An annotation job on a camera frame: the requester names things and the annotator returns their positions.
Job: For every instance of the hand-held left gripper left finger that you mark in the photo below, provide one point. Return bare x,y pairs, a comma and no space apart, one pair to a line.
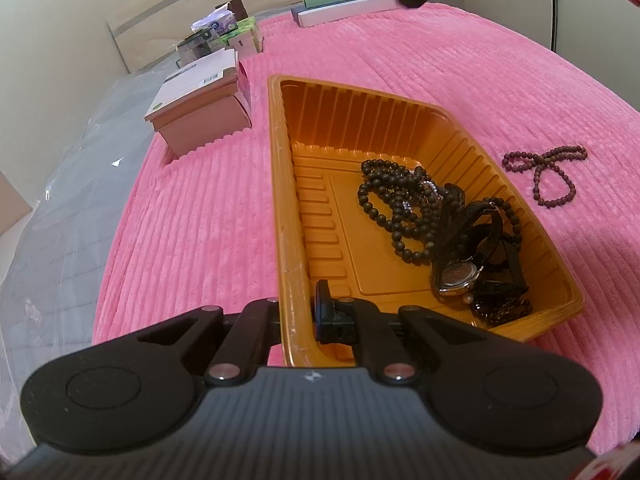
257,327

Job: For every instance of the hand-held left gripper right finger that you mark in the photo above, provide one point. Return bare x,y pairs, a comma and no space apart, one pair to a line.
323,310

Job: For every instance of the orange plastic tray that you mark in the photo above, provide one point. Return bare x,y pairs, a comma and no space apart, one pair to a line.
325,170

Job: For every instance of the black smart band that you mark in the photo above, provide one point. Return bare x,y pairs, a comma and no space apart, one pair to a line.
452,225

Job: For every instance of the pink ribbed blanket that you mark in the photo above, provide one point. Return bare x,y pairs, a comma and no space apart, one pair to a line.
400,55

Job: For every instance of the long white box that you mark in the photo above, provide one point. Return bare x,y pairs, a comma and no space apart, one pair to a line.
345,10

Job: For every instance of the flat blue box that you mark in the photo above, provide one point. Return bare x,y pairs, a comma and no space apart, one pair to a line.
297,12

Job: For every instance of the small brown box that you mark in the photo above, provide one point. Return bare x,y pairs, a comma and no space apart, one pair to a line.
234,9

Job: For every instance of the dark red box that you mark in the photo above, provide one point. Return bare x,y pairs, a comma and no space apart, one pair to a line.
244,85

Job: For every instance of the white blue tissue pack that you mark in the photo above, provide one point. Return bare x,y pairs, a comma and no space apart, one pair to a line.
215,24

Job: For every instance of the pink cardboard box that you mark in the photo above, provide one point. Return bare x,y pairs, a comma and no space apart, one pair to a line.
195,110

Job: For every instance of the clear plastic sheet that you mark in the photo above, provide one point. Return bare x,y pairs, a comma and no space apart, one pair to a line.
60,195

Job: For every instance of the beige cardboard panel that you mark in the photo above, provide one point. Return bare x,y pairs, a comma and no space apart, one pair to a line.
12,205

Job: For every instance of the red white printed cloth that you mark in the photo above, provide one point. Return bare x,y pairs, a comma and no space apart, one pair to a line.
607,460

